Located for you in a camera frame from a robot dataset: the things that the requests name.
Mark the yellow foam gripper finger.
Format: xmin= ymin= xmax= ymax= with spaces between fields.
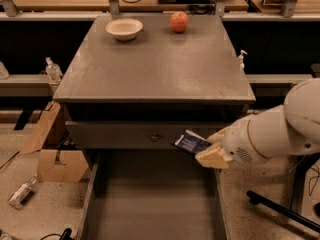
xmin=207 ymin=127 xmax=228 ymax=144
xmin=195 ymin=142 xmax=232 ymax=169

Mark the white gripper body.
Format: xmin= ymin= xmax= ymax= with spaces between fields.
xmin=222 ymin=105 xmax=290 ymax=165

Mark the blue rxbar blueberry packet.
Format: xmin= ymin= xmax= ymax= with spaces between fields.
xmin=172 ymin=129 xmax=210 ymax=155

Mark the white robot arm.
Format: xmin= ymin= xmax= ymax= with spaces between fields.
xmin=196 ymin=78 xmax=320 ymax=169

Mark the round metal drawer knob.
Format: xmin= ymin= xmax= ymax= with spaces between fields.
xmin=150 ymin=133 xmax=160 ymax=142

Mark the open grey middle drawer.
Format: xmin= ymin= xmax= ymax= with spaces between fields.
xmin=79 ymin=150 xmax=228 ymax=240

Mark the grey drawer cabinet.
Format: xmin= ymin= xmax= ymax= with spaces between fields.
xmin=52 ymin=13 xmax=257 ymax=172

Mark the grey top drawer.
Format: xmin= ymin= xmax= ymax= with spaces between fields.
xmin=66 ymin=121 xmax=230 ymax=149

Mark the black chair base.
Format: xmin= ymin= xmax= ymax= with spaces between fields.
xmin=246 ymin=153 xmax=320 ymax=233

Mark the white pump bottle right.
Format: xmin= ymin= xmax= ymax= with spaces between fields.
xmin=238 ymin=50 xmax=248 ymax=70

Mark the red apple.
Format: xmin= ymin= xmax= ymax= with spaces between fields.
xmin=170 ymin=12 xmax=189 ymax=33

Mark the white paper bowl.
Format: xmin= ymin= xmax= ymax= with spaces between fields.
xmin=106 ymin=19 xmax=143 ymax=41

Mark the brown cardboard box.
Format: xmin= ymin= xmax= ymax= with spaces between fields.
xmin=20 ymin=102 xmax=89 ymax=183

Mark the clear sanitizer bottle left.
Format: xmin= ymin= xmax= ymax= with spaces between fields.
xmin=46 ymin=57 xmax=63 ymax=82

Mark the plastic bottle on floor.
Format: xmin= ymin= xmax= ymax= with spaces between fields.
xmin=8 ymin=176 xmax=37 ymax=209

